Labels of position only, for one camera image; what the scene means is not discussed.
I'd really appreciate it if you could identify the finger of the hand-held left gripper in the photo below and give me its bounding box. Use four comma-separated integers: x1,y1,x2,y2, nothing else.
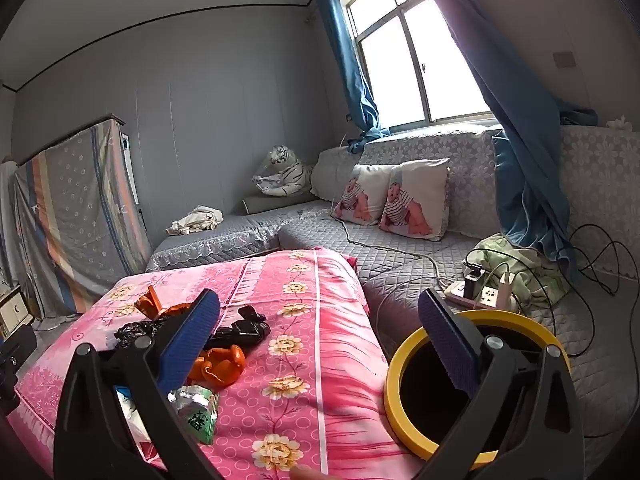
0,327,38,378
0,377,21,416

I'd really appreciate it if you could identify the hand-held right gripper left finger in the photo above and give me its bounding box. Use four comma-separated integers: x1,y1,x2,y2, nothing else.
54,288,226,480

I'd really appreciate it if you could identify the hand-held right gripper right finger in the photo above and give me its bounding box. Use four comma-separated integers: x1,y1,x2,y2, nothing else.
417,287,586,480

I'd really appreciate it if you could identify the orange peel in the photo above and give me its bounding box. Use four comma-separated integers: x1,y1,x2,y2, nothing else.
187,345,247,388

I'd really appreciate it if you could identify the black plastic bag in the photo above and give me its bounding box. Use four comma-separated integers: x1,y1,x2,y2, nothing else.
205,305,271,351
114,321,171,353

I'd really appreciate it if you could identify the orange snack wrapper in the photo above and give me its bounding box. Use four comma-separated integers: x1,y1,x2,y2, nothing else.
134,285,196,322

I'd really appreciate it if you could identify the yellow rimmed trash bin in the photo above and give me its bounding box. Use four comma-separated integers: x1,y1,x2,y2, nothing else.
384,309,573,463

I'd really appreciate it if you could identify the green and silver wrapper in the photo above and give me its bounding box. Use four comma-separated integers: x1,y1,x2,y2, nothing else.
167,385,221,445

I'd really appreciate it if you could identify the white cabinet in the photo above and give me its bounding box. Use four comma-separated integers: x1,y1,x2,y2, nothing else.
0,285,36,338

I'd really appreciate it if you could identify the white power strip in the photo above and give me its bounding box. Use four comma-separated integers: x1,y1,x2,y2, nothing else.
445,280,521,311

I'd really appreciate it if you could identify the black charger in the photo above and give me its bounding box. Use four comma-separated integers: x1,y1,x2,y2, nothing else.
462,267,485,301

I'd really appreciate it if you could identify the grey quilted sofa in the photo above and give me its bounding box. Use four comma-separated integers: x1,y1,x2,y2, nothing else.
145,122,640,461

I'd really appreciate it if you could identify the green cloth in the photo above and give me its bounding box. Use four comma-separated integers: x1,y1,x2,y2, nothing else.
467,234,571,306

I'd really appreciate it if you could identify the cream crumpled cloth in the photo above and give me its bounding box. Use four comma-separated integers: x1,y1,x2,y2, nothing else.
166,205,224,236

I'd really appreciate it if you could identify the pink floral blanket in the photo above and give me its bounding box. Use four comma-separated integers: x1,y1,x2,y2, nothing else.
7,247,436,480

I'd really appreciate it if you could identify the white hanging cloth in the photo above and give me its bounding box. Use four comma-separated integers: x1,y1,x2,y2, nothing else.
0,160,21,286

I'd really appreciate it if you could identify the baby print pillow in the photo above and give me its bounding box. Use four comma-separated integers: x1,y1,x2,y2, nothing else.
378,158,451,242
332,164,396,226

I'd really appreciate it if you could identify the striped grey sheet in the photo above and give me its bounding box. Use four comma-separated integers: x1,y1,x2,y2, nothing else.
12,117,151,318

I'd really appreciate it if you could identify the long blue curtain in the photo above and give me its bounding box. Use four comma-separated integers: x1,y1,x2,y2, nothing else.
420,0,598,281

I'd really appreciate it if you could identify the white tiger plush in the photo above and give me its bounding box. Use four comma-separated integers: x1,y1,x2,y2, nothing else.
251,145,313,197

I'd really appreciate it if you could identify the window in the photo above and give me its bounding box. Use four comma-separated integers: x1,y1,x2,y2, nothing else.
345,0,501,133

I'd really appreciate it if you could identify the short blue curtain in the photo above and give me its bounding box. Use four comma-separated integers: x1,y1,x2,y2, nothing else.
316,0,391,153

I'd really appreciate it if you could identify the black cable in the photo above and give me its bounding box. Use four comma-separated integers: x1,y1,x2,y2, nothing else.
565,225,640,356

